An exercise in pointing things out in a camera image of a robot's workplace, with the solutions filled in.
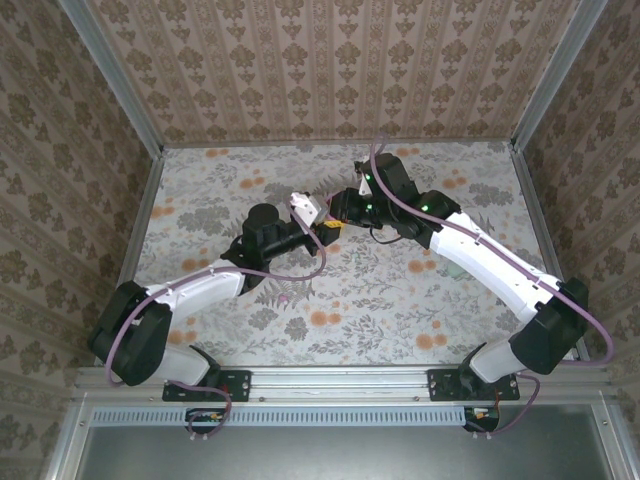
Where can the aluminium frame post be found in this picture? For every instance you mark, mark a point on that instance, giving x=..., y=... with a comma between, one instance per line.
x=117, y=82
x=556, y=75

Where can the grey metal sheet panel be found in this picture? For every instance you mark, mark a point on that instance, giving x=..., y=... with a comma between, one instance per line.
x=350, y=455

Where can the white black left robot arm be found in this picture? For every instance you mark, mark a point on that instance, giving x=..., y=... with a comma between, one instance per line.
x=200, y=295

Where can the aluminium table side rail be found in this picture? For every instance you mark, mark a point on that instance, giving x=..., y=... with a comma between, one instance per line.
x=145, y=210
x=540, y=210

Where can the black controller box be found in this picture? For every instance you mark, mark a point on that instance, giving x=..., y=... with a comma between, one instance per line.
x=205, y=419
x=482, y=419

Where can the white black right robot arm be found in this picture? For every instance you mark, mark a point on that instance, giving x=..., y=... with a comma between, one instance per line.
x=490, y=265

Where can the aluminium frame bar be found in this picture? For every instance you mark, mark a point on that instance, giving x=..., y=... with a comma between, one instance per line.
x=67, y=440
x=615, y=440

